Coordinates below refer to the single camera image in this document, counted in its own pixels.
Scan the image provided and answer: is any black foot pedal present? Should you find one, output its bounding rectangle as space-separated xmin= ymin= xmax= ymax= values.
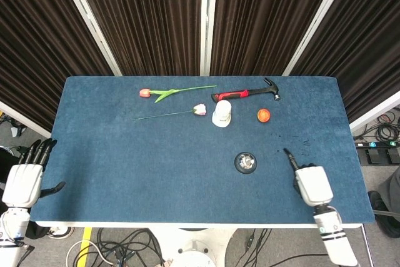
xmin=364 ymin=148 xmax=381 ymax=164

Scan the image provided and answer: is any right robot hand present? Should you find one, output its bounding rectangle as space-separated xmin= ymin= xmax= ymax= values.
xmin=282 ymin=148 xmax=334 ymax=208

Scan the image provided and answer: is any red black claw hammer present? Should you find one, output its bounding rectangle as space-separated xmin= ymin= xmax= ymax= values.
xmin=211 ymin=78 xmax=281 ymax=103

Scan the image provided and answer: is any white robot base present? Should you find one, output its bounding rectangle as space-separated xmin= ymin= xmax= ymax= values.
xmin=149 ymin=228 xmax=238 ymax=267

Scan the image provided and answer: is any black shoe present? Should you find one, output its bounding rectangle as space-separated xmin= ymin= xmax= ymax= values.
xmin=367 ymin=190 xmax=400 ymax=239

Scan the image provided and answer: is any white partition frame post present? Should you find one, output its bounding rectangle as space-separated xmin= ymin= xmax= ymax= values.
xmin=199 ymin=0 xmax=219 ymax=77
xmin=54 ymin=0 xmax=123 ymax=77
xmin=281 ymin=0 xmax=356 ymax=77

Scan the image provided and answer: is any orange tulip with green stem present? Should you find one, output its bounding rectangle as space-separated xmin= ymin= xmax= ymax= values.
xmin=139 ymin=84 xmax=218 ymax=104

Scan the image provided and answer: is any black cable bundle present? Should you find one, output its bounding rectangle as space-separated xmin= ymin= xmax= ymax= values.
xmin=93 ymin=228 xmax=166 ymax=267

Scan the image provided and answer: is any white sneaker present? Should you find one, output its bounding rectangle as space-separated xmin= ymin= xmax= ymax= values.
xmin=46 ymin=226 xmax=75 ymax=239

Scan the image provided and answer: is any blue table mat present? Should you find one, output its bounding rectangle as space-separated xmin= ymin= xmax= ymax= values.
xmin=29 ymin=76 xmax=375 ymax=225

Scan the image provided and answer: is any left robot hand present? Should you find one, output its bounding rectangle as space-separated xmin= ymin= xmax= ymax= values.
xmin=1 ymin=138 xmax=67 ymax=208

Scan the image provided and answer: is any pink rose with thin stem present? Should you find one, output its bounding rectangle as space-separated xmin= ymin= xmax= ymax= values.
xmin=133 ymin=103 xmax=208 ymax=121

